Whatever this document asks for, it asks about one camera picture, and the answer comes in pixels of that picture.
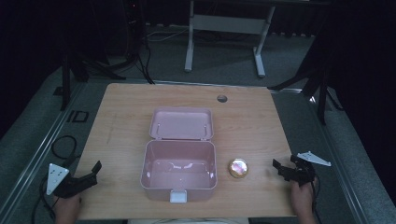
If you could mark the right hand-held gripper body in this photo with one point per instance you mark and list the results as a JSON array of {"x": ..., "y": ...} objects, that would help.
[{"x": 303, "y": 171}]

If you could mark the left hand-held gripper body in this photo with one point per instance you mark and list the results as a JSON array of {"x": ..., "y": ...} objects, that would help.
[{"x": 67, "y": 186}]

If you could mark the person's left hand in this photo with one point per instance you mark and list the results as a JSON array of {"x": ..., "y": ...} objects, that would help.
[{"x": 67, "y": 209}]

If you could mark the person's right hand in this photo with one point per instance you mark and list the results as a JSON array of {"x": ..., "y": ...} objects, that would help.
[{"x": 302, "y": 199}]

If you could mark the pink plastic box with lid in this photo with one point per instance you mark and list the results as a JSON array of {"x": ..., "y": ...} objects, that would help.
[{"x": 179, "y": 161}]

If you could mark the black stand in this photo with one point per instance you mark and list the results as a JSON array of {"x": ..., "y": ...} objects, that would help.
[
  {"x": 74, "y": 68},
  {"x": 314, "y": 81}
]

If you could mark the dark computer tower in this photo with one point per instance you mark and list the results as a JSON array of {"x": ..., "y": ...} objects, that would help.
[{"x": 134, "y": 25}]

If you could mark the metal floor rail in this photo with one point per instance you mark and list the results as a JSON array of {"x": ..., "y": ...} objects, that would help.
[
  {"x": 37, "y": 155},
  {"x": 336, "y": 161}
]

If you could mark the white desk frame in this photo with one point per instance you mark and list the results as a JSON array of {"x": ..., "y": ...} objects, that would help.
[{"x": 229, "y": 24}]

